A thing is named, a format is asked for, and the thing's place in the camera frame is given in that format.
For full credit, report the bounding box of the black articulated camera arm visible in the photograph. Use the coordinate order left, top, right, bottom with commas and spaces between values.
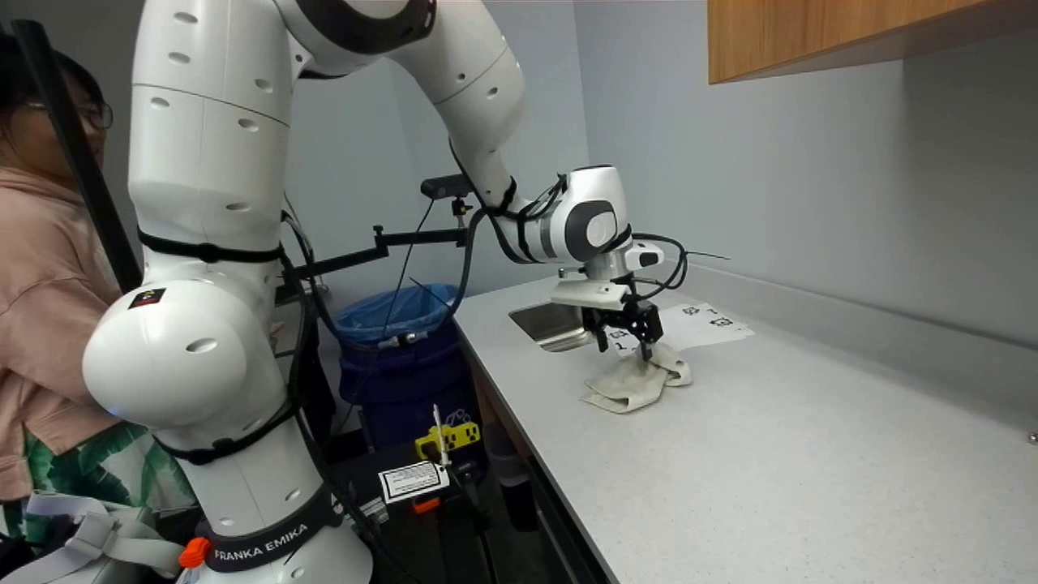
283, 172, 476, 283

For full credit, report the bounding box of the white printed paper sheet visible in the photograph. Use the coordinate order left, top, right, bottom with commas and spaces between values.
655, 299, 758, 354

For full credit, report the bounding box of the beige cloth towel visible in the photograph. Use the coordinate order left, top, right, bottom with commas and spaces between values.
584, 340, 699, 420

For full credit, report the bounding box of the grey fabric bag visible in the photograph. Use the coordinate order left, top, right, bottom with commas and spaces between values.
0, 491, 187, 584

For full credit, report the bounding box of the person in pink hoodie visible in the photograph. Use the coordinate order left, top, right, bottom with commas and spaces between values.
0, 42, 200, 544

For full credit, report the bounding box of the aluminium extrusion bar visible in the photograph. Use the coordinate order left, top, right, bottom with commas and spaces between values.
427, 402, 450, 471

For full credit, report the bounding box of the black slanted pole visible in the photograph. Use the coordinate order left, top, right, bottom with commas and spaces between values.
7, 17, 147, 297

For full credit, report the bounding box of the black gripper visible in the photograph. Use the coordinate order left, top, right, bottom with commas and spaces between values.
577, 299, 666, 367

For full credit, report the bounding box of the wooden wall cabinet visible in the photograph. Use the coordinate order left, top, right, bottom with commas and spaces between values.
704, 0, 1038, 88

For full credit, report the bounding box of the white label plate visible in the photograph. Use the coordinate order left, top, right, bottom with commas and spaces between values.
377, 460, 455, 506

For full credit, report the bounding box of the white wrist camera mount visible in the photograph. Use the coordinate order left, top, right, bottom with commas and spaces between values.
550, 238, 668, 319

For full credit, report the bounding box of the yellow plastic clamp block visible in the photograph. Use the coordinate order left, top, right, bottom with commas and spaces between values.
412, 420, 486, 471

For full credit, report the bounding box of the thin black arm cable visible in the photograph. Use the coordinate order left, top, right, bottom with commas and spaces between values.
444, 150, 695, 301

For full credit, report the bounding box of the blue recycling bin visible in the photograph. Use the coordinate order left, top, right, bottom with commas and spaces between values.
330, 283, 494, 471

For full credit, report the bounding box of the dark rectangular sink basin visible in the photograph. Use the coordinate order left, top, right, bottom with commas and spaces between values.
505, 299, 600, 357

